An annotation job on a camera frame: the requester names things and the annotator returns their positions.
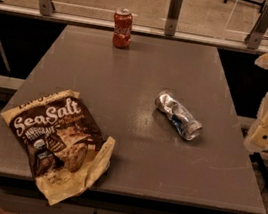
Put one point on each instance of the red coke can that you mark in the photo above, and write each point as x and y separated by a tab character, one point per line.
122	28

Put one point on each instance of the crushed silver can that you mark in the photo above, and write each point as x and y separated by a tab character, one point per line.
184	122

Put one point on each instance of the brown sea salt chip bag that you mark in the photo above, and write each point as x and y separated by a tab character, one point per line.
66	149

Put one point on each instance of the right metal bracket post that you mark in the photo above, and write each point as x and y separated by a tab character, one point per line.
254	38

